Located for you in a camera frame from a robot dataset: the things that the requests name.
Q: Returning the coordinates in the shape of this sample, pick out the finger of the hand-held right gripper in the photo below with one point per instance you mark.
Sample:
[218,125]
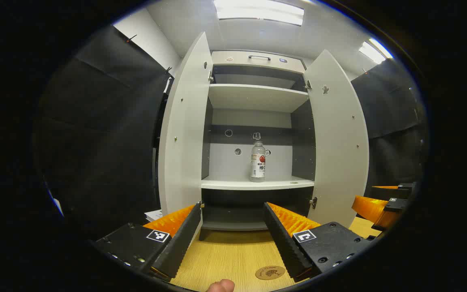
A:
[405,190]
[369,207]

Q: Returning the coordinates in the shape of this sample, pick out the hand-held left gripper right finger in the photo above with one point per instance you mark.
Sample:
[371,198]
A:
[284,243]

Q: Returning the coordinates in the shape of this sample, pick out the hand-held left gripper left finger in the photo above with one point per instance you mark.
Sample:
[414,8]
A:
[178,243]

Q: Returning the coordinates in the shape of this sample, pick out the round cork coaster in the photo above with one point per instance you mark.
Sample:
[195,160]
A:
[270,272]

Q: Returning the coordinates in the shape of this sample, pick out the grey cabinet door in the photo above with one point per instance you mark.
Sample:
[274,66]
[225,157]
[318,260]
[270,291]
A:
[185,134]
[339,142]

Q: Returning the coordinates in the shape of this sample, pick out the clear plastic bottle red label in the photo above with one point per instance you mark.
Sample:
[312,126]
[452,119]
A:
[257,166]

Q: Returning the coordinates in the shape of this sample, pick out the white book dark cover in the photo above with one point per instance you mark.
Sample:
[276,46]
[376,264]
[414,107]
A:
[154,215]

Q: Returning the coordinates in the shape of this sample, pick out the black backdrop cloth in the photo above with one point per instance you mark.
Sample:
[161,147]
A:
[103,142]

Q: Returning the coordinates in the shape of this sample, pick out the small ceiling light panel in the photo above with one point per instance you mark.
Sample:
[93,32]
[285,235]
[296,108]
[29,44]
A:
[373,50]

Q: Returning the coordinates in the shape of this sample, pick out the large ceiling light panel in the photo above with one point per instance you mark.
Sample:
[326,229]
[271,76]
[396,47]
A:
[258,12]

